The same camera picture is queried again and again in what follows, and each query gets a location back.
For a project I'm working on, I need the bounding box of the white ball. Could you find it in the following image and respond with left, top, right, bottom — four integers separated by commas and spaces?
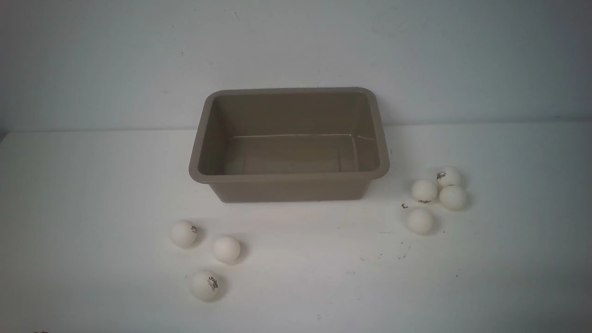
436, 166, 463, 188
189, 270, 220, 301
411, 179, 438, 203
438, 185, 468, 210
406, 207, 435, 235
169, 221, 198, 248
213, 235, 241, 264

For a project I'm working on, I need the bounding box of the taupe plastic rectangular bin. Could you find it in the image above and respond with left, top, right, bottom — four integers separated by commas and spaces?
188, 87, 390, 203

